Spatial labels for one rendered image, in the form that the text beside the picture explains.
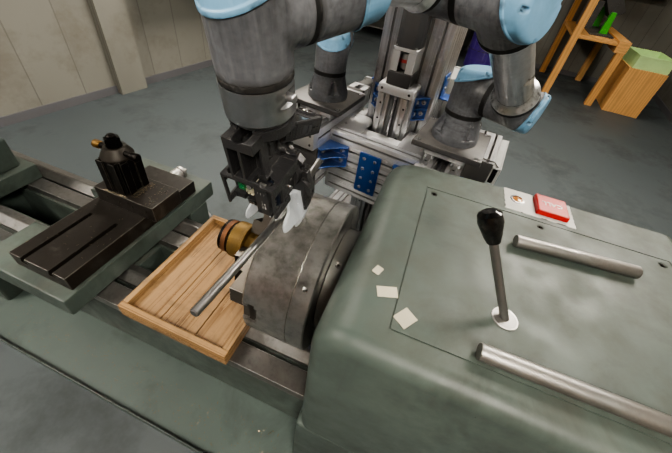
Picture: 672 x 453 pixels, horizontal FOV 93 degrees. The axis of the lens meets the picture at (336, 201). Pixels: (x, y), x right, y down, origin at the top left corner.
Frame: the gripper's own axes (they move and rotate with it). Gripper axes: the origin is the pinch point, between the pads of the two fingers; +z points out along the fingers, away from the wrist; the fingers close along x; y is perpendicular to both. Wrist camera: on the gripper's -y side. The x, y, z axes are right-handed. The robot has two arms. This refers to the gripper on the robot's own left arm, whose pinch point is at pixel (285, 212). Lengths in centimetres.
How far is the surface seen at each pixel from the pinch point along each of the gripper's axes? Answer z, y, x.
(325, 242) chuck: 6.6, -1.4, 6.6
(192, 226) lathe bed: 46, -12, -45
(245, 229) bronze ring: 18.0, -3.9, -13.6
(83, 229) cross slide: 32, 7, -59
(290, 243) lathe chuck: 7.1, 1.0, 1.0
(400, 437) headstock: 20.8, 17.9, 28.5
